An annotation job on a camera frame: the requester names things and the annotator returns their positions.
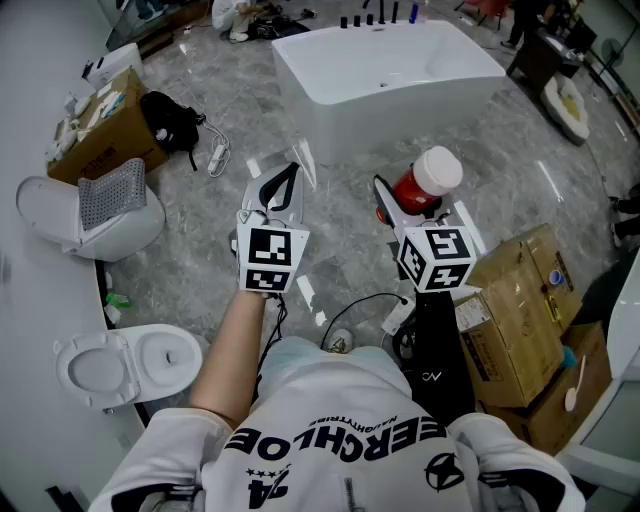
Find red bottle with white cap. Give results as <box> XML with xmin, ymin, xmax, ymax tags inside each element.
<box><xmin>391</xmin><ymin>145</ymin><xmax>465</xmax><ymax>217</ymax></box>

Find small white power strip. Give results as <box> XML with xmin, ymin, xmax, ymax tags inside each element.
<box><xmin>380</xmin><ymin>298</ymin><xmax>417</xmax><ymax>335</ymax></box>

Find white pet bed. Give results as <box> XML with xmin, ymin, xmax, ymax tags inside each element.
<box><xmin>540</xmin><ymin>73</ymin><xmax>592</xmax><ymax>148</ymax></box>

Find wooden spoon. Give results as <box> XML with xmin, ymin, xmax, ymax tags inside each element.
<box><xmin>564</xmin><ymin>354</ymin><xmax>588</xmax><ymax>413</ymax></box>

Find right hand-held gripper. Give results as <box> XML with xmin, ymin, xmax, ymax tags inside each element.
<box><xmin>373</xmin><ymin>174</ymin><xmax>478</xmax><ymax>295</ymax></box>

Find standing fan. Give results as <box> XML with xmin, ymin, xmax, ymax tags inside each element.
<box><xmin>599</xmin><ymin>37</ymin><xmax>629</xmax><ymax>81</ymax></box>

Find white closed-lid toilet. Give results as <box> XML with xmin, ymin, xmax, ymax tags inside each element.
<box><xmin>15</xmin><ymin>172</ymin><xmax>167</xmax><ymax>263</ymax></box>

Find white toilet with open seat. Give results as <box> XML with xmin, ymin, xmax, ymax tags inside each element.
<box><xmin>53</xmin><ymin>323</ymin><xmax>204</xmax><ymax>411</ymax></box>

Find black backpack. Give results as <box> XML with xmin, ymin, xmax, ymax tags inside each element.
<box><xmin>139</xmin><ymin>90</ymin><xmax>207</xmax><ymax>172</ymax></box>

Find person's right shoe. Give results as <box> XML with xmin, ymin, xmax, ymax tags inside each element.
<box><xmin>322</xmin><ymin>328</ymin><xmax>355</xmax><ymax>354</ymax></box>

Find large brown cardboard box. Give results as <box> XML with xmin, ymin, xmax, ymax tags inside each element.
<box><xmin>47</xmin><ymin>67</ymin><xmax>170</xmax><ymax>187</ymax></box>

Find red chair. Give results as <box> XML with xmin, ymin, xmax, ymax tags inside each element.
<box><xmin>457</xmin><ymin>0</ymin><xmax>512</xmax><ymax>26</ymax></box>

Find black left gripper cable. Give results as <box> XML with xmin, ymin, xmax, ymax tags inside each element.
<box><xmin>254</xmin><ymin>292</ymin><xmax>290</xmax><ymax>401</ymax></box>

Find low cardboard box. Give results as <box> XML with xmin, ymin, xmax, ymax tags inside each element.
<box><xmin>477</xmin><ymin>322</ymin><xmax>613</xmax><ymax>457</ymax></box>

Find white bathtub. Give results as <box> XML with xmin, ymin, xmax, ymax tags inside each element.
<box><xmin>271</xmin><ymin>19</ymin><xmax>507</xmax><ymax>166</ymax></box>

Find person's left forearm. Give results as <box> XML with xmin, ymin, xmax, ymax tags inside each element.
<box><xmin>188</xmin><ymin>288</ymin><xmax>274</xmax><ymax>431</ymax></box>

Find person's light blue shorts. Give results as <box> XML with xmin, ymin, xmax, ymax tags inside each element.
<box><xmin>258</xmin><ymin>335</ymin><xmax>404</xmax><ymax>401</ymax></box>

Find white power strip with cable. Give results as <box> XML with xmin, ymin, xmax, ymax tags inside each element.
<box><xmin>164</xmin><ymin>77</ymin><xmax>232</xmax><ymax>178</ymax></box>

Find grey perforated mat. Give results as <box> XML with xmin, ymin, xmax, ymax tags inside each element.
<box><xmin>77</xmin><ymin>157</ymin><xmax>148</xmax><ymax>232</ymax></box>

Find tall cardboard box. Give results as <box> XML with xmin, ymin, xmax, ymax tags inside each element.
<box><xmin>453</xmin><ymin>223</ymin><xmax>585</xmax><ymax>410</ymax></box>

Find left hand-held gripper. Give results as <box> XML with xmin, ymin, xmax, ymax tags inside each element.
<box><xmin>230</xmin><ymin>161</ymin><xmax>312</xmax><ymax>300</ymax></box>

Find person's white printed shirt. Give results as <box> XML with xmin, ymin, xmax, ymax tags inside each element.
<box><xmin>87</xmin><ymin>367</ymin><xmax>587</xmax><ymax>512</ymax></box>

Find scattered white bathroom accessories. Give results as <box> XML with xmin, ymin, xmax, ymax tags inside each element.
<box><xmin>45</xmin><ymin>82</ymin><xmax>126</xmax><ymax>162</ymax></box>

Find person's right forearm black sleeve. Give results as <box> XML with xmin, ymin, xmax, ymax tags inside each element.
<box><xmin>409</xmin><ymin>289</ymin><xmax>476</xmax><ymax>426</ymax></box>

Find dark wooden table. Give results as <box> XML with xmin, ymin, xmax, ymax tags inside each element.
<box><xmin>505</xmin><ymin>27</ymin><xmax>584</xmax><ymax>104</ymax></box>

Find white smart toilet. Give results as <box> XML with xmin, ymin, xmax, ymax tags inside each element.
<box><xmin>82</xmin><ymin>42</ymin><xmax>145</xmax><ymax>91</ymax></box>

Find dark wooden platform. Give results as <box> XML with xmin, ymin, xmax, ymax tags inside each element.
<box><xmin>104</xmin><ymin>0</ymin><xmax>211</xmax><ymax>57</ymax></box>

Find black floor cable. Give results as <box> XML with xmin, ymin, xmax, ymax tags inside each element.
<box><xmin>319</xmin><ymin>292</ymin><xmax>409</xmax><ymax>351</ymax></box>

